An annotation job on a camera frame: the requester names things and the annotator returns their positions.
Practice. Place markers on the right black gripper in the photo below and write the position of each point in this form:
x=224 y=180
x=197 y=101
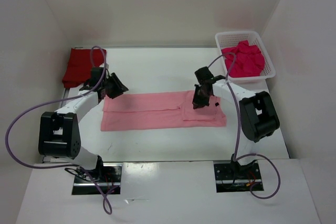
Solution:
x=197 y=102

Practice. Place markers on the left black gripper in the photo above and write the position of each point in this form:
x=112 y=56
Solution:
x=119 y=88

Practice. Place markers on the light pink t shirt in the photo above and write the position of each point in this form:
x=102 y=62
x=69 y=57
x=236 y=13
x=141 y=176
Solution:
x=159 y=111

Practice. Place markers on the dark red t shirt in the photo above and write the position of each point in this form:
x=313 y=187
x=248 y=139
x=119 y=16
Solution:
x=78 y=68

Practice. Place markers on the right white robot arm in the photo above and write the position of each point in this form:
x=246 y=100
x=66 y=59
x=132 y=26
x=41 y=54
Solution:
x=256 y=114

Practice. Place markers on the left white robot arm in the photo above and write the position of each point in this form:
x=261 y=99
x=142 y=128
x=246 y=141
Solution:
x=59 y=134

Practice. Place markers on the magenta t shirt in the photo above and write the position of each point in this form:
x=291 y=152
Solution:
x=249 y=60

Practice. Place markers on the white plastic basket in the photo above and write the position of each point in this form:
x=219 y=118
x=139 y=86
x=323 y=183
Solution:
x=231 y=39

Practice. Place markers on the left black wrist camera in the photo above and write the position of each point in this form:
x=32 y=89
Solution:
x=97 y=75

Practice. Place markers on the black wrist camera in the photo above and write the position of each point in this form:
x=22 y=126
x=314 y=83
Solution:
x=97 y=75
x=203 y=74

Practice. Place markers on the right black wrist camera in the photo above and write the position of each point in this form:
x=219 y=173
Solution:
x=203 y=74

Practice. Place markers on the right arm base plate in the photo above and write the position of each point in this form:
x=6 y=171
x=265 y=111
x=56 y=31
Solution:
x=231 y=179

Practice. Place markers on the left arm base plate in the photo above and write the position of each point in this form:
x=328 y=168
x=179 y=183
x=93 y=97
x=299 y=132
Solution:
x=109 y=182

